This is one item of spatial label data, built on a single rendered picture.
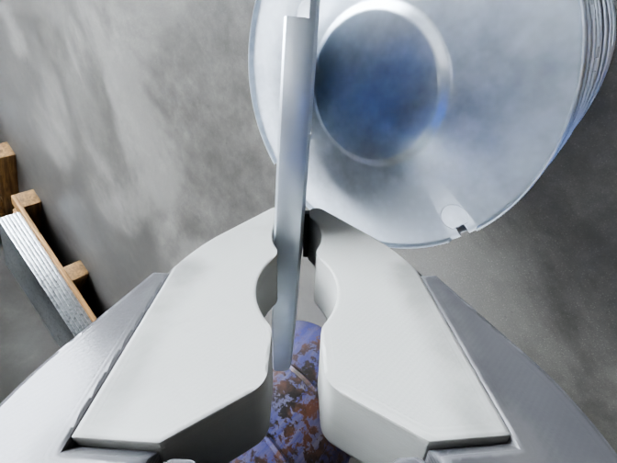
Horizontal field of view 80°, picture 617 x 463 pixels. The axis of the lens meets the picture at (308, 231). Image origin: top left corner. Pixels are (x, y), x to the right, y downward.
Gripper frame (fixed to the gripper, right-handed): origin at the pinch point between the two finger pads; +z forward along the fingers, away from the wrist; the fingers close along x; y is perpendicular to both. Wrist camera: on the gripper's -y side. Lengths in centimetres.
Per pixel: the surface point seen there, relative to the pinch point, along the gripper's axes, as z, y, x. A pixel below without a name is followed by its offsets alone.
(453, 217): 16.5, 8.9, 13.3
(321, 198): 25.2, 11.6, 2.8
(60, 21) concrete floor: 139, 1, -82
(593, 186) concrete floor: 36, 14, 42
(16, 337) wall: 195, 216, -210
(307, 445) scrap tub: 34, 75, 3
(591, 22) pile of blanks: 16.0, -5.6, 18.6
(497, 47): 16.6, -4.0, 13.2
